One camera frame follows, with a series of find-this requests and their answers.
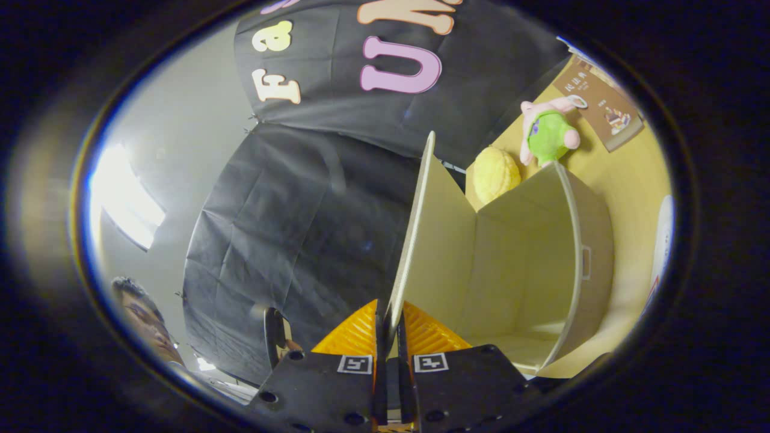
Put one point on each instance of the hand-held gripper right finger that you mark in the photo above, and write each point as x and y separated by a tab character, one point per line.
469	391

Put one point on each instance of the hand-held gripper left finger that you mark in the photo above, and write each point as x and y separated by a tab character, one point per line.
325	391

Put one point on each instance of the beige fabric storage box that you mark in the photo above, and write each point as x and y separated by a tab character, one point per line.
511	258

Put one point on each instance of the white canvas shoe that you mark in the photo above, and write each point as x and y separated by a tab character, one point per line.
662	240

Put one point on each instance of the yellow plush ball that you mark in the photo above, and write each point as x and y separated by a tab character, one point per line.
496	175

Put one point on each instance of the green and pink plush toy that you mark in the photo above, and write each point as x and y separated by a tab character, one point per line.
548	135

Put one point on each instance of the ceiling light panel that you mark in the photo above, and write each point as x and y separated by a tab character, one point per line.
126	198

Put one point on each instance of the brown book with illustration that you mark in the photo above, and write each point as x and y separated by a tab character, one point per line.
601	105

